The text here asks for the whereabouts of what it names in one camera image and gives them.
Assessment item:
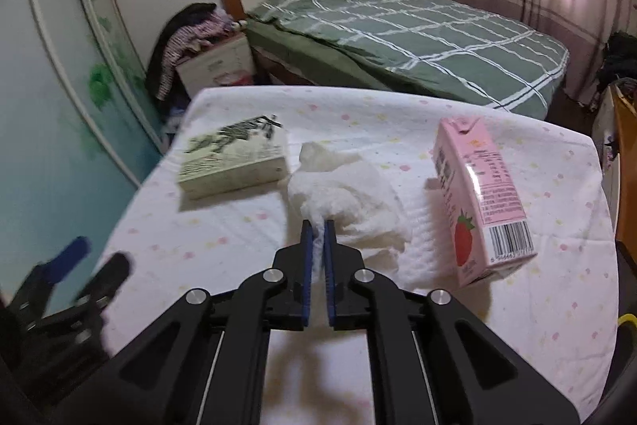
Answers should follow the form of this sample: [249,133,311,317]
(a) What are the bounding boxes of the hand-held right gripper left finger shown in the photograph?
[70,220,315,425]

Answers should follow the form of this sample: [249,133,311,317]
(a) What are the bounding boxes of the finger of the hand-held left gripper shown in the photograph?
[74,252,134,307]
[22,236,93,306]

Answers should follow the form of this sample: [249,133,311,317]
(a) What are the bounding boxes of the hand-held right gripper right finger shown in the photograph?
[322,219,582,425]

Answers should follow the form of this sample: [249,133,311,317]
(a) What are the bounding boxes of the white tissue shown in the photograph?
[287,141,416,259]

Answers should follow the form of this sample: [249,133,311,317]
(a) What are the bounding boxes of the green and white box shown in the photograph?
[178,115,289,201]

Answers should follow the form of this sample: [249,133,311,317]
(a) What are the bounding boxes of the sliding door wardrobe green print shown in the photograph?
[0,0,167,321]

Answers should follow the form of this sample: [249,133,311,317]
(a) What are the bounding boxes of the pink strawberry milk carton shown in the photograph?
[432,116,539,290]

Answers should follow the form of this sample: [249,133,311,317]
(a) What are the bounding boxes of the white bedside cabinet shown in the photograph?
[174,31,257,100]

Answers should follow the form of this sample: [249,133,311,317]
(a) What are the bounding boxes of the white dotted tablecloth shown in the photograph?
[97,85,620,425]

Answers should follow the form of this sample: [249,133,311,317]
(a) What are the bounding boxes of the green plaid bedspread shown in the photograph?
[245,0,571,116]

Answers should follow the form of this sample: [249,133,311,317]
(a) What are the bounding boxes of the striped and dark clothes heap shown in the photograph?
[144,2,250,103]

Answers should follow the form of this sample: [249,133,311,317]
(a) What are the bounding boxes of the wooden desk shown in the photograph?
[610,79,637,266]

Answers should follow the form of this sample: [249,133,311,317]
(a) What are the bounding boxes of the dark clothes pile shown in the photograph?
[594,31,637,97]

